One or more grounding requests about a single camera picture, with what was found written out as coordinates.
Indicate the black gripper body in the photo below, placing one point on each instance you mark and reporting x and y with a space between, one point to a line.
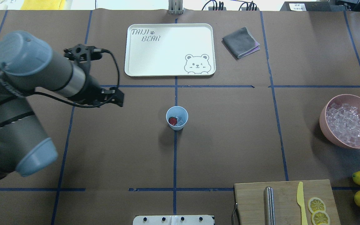
91 89

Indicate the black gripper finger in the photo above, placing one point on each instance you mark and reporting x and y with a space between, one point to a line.
113 96

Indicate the red strawberry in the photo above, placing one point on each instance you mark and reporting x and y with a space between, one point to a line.
172 121

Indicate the clear ice cube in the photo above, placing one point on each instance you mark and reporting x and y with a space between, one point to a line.
180 121

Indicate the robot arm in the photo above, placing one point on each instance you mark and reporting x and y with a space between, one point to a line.
29 66

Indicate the light blue plastic cup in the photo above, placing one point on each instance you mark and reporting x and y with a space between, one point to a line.
177 111

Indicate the pile of clear ice cubes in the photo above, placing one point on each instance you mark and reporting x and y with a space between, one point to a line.
344 122

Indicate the cream bear tray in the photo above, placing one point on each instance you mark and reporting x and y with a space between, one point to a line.
160 50

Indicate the yellow cloth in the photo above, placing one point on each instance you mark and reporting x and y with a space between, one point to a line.
43 5

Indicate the grey folded cloth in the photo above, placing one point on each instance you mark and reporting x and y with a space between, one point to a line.
241 43

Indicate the wooden cutting board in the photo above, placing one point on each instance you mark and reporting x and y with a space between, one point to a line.
250 200

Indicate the steel muddler black tip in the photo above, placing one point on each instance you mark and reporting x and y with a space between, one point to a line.
269 211

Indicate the yellow plastic knife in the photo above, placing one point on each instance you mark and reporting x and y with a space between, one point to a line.
301 203

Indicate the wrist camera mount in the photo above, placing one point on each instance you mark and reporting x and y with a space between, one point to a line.
81 53

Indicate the aluminium frame post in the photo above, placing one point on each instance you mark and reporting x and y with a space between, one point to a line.
175 7

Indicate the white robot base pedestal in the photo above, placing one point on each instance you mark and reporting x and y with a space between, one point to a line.
174 220

